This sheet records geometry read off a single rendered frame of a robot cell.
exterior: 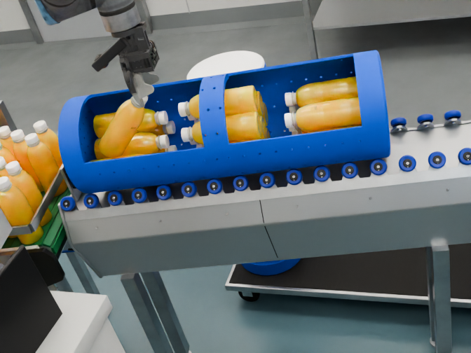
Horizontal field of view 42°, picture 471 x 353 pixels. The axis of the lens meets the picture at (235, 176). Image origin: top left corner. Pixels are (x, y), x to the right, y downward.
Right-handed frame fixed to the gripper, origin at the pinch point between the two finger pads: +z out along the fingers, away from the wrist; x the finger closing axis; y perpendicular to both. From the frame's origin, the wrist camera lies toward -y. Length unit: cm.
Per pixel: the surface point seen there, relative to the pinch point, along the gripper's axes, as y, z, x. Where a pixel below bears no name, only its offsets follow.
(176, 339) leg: -24, 110, 11
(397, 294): 61, 110, 25
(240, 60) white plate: 17, 20, 58
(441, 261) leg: 74, 67, -3
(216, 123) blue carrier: 19.7, 7.4, -6.0
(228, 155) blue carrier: 21.0, 16.2, -8.4
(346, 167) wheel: 50, 28, -4
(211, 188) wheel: 12.7, 28.3, -5.2
